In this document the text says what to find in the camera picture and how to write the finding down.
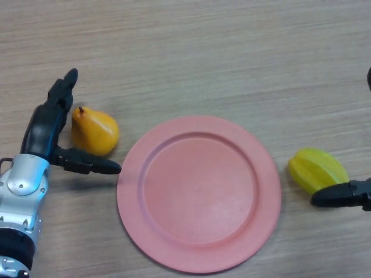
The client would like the yellow pear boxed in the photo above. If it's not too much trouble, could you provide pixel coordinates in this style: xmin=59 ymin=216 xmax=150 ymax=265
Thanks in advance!
xmin=71 ymin=106 xmax=120 ymax=157

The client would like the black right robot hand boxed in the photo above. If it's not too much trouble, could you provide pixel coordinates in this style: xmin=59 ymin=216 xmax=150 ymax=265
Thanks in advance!
xmin=310 ymin=68 xmax=371 ymax=211

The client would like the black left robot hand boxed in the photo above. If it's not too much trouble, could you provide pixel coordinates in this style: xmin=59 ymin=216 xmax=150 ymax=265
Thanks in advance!
xmin=21 ymin=68 xmax=122 ymax=175

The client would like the yellow-green starfruit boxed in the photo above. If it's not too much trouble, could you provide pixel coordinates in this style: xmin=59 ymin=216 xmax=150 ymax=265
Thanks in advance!
xmin=288 ymin=147 xmax=350 ymax=195

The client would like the pink round plate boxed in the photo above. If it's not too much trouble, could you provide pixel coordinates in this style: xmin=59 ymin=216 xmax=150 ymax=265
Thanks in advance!
xmin=117 ymin=115 xmax=282 ymax=275

